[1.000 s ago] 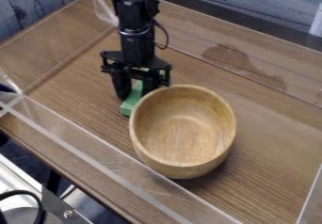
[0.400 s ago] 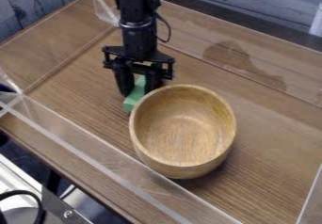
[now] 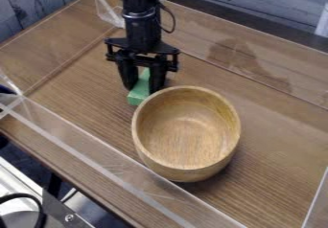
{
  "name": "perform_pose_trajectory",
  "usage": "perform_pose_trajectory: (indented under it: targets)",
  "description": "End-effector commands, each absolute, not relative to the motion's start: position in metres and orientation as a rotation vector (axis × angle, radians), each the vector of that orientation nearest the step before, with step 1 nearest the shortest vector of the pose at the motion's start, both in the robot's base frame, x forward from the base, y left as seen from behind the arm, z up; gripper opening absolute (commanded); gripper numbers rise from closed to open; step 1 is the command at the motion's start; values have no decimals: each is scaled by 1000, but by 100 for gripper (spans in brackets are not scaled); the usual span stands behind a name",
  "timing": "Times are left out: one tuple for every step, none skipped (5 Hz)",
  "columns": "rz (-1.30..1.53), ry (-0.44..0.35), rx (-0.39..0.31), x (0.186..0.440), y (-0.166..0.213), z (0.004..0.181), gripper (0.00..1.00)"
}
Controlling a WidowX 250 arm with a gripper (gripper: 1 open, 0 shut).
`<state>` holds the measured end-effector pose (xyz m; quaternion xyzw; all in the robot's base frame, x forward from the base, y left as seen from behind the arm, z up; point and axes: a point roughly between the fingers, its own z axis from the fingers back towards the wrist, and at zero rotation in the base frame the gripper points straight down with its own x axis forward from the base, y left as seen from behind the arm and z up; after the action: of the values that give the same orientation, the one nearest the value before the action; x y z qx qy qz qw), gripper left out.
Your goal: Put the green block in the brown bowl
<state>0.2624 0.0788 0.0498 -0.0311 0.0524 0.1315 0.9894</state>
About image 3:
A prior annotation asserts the black cable loop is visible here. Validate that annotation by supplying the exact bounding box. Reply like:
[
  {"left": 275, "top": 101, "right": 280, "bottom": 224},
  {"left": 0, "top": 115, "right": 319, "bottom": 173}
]
[{"left": 0, "top": 193, "right": 47, "bottom": 228}]

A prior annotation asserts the black table leg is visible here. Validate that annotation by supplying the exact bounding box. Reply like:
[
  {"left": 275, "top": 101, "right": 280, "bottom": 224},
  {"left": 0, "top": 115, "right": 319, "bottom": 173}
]
[{"left": 47, "top": 173, "right": 63, "bottom": 198}]

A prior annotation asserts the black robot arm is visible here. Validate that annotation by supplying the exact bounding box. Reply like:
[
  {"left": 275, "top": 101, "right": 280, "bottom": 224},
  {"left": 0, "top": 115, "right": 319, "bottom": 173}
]
[{"left": 105, "top": 0, "right": 180, "bottom": 94}]

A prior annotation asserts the clear acrylic tray wall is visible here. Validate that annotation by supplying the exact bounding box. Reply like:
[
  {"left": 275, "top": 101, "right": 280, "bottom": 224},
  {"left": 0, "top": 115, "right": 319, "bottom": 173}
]
[{"left": 0, "top": 0, "right": 328, "bottom": 228}]

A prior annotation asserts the metal table bracket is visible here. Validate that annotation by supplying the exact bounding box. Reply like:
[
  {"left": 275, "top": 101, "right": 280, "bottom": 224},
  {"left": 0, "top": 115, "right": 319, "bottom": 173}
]
[{"left": 43, "top": 191, "right": 95, "bottom": 228}]

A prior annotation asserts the brown wooden bowl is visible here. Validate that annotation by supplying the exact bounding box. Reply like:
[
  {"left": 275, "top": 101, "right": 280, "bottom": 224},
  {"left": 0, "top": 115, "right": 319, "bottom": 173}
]
[{"left": 133, "top": 85, "right": 241, "bottom": 182}]

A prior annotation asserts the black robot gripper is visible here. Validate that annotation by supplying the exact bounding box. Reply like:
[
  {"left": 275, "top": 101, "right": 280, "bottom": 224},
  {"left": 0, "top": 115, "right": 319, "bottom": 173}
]
[{"left": 105, "top": 10, "right": 180, "bottom": 93}]

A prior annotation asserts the green rectangular block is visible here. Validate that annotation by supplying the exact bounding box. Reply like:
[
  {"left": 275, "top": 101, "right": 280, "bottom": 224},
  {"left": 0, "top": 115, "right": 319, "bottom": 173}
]
[{"left": 127, "top": 68, "right": 150, "bottom": 105}]

